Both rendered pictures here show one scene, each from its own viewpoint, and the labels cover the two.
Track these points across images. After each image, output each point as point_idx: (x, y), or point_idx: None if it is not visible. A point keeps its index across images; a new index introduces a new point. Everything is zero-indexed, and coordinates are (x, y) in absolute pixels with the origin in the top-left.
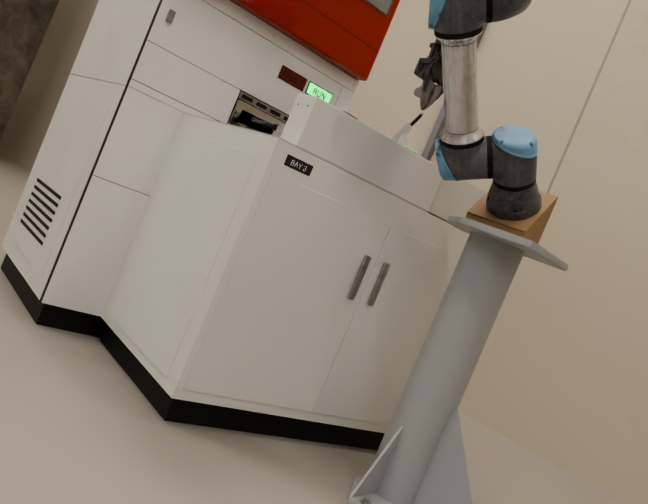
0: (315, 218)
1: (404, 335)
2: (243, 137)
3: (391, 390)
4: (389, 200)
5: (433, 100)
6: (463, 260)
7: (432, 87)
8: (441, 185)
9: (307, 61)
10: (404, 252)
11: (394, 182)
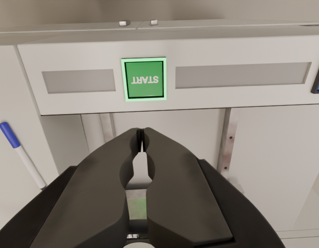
0: (245, 23)
1: (71, 25)
2: None
3: (75, 23)
4: (156, 30)
5: (105, 150)
6: None
7: (153, 196)
8: (31, 40)
9: None
10: (97, 27)
11: (163, 32)
